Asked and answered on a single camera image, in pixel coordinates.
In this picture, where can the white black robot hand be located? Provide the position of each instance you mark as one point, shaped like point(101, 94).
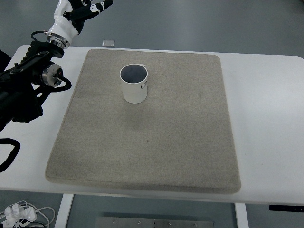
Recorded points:
point(67, 11)

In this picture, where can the white ribbed cup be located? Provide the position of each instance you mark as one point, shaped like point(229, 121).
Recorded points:
point(134, 81)

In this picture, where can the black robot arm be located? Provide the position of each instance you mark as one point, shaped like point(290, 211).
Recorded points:
point(25, 87)

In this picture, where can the small grey floor box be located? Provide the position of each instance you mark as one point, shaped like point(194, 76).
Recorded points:
point(108, 43)

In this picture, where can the beige felt mat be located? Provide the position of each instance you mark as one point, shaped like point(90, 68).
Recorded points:
point(178, 139)

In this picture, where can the white table leg left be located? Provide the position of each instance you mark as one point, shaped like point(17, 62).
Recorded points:
point(64, 210)

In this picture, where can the white table leg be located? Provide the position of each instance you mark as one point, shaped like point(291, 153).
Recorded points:
point(64, 210)
point(241, 215)

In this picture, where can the white power strip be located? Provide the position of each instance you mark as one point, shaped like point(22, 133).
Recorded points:
point(18, 212)

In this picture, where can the white table leg right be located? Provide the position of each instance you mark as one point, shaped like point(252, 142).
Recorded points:
point(241, 215)

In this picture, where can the black desk control panel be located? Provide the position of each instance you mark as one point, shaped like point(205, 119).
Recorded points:
point(286, 208)

